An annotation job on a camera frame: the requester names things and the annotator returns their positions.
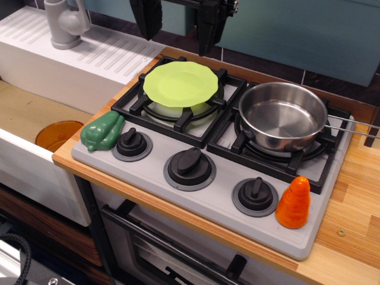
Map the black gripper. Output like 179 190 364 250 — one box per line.
129 0 238 56

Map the orange toy carrot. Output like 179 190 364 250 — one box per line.
275 176 311 229

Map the light green plastic plate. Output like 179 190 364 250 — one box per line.
143 61 219 107

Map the black left burner grate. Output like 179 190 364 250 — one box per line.
111 56 247 148

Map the black burner grate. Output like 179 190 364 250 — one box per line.
207 95 351 194
111 56 247 148

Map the grey toy faucet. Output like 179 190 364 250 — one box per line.
44 0 90 50

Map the black left stove knob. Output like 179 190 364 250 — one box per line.
111 128 153 162

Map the black stove knob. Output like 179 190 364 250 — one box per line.
111 128 153 162
232 177 279 218
163 147 217 192

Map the green toy bell pepper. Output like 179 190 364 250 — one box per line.
80 110 125 153

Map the stainless steel pan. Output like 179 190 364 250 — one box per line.
238 82 379 152

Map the white toy sink unit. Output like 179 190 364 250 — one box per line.
1 6 164 227

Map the black middle stove knob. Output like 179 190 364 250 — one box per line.
163 147 217 192

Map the orange plastic sink drain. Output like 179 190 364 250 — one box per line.
34 121 84 153

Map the grey toy stove top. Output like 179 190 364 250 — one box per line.
70 83 356 261

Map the black right stove knob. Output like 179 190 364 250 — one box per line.
232 177 279 218

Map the black right burner grate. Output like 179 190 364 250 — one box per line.
207 95 351 194

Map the toy oven door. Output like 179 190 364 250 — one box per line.
100 198 300 285

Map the brass screw in counter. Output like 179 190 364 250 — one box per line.
337 230 346 237

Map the black oven door handle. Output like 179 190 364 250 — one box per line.
100 200 247 284

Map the black braided cable lower left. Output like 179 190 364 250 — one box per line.
0 233 32 283

